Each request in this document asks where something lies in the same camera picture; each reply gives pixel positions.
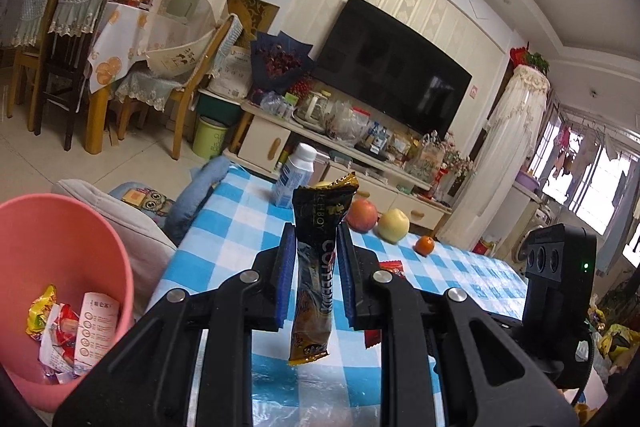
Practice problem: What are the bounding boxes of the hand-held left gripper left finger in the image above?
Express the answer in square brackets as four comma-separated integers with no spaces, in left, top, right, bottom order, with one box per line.
[52,223,297,427]

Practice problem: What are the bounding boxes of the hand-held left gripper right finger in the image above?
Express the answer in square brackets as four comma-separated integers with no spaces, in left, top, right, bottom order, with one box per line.
[336,223,581,427]

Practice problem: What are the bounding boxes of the black gold coffee sachet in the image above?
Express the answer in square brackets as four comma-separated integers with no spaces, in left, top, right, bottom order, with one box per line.
[287,172,360,367]

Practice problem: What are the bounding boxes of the red snack packet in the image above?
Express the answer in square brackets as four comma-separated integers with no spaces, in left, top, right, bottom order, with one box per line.
[363,259,406,351]

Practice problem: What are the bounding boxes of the white milk carton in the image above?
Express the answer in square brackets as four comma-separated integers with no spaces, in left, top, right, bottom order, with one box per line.
[73,291,122,376]

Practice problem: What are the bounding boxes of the pink plastic bin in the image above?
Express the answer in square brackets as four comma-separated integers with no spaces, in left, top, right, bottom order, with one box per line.
[0,193,136,414]

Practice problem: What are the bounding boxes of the red white snack wrapper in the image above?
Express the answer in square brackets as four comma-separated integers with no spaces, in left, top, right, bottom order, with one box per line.
[39,302,82,376]

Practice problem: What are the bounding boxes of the yellow snack wrapper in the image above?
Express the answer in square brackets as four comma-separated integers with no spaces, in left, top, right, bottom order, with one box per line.
[25,284,59,351]

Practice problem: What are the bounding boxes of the white washing machine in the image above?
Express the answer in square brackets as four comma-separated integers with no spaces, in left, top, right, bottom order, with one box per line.
[509,201,555,264]

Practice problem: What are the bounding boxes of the red apple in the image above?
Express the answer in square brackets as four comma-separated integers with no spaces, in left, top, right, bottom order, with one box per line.
[345,198,382,234]

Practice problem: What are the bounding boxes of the blue white checked tablecloth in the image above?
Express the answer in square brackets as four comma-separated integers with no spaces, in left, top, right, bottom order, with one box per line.
[144,163,532,427]

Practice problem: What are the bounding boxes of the yellow pear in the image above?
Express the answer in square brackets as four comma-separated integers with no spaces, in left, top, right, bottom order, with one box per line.
[377,207,411,244]

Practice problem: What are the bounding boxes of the white blue milk bottle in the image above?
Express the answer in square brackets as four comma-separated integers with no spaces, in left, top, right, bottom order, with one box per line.
[271,143,319,209]

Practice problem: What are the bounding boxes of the purple plastic basin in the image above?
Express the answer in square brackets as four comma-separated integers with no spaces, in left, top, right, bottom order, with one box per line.
[514,171,542,194]

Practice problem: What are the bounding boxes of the blue plush cushion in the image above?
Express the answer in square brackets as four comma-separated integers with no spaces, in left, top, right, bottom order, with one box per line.
[164,155,232,244]

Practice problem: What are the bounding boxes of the hanging laundry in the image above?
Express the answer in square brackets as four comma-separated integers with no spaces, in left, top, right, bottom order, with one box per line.
[549,121,640,269]

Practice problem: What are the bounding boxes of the cream TV cabinet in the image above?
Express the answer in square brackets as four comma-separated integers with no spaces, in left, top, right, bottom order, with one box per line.
[222,101,454,239]

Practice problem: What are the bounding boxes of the printed clear plastic bag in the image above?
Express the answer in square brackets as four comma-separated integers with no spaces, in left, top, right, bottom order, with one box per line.
[406,138,447,182]

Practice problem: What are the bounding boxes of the white lace covered air conditioner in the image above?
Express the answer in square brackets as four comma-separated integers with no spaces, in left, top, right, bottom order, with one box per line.
[439,63,552,254]

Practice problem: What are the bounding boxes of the green waste bin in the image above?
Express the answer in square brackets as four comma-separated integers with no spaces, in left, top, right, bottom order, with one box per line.
[192,115,230,160]

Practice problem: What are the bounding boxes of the owl print seat cushion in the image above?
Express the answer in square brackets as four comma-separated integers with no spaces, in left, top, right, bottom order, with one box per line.
[106,181,177,229]

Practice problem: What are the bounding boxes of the pink artificial flowers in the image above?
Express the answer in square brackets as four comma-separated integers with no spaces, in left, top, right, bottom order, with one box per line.
[439,131,477,180]

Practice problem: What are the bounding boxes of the glass kettle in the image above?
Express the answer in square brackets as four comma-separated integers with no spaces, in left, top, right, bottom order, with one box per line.
[294,89,334,128]

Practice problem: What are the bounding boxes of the green storage crate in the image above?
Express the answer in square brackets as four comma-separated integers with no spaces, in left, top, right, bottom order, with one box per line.
[194,91,247,126]

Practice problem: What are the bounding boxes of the grey cushion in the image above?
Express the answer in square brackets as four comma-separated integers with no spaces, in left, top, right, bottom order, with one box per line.
[51,178,178,279]

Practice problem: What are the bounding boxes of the white rice bag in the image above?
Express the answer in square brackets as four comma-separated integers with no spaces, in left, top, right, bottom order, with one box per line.
[207,45,254,100]

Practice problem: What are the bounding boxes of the dark blue flower bouquet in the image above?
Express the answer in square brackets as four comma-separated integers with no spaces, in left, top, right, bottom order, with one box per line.
[249,32,316,96]

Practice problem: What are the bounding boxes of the black flat television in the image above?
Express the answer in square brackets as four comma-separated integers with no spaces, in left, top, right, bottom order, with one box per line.
[310,0,474,141]

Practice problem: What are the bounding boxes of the wooden chair with lace cushion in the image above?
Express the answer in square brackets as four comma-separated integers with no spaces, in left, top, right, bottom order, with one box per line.
[114,13,243,160]

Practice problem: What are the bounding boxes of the dining table with orange-print cloth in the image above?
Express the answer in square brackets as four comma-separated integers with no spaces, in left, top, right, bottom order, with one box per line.
[86,0,166,155]

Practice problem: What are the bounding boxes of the cream mesh food cover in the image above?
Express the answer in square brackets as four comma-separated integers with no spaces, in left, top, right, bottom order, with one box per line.
[144,0,232,76]

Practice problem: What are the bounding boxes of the wooden chair with quilted cover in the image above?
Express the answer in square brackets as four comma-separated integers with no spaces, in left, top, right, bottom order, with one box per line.
[41,0,123,152]
[7,0,67,136]

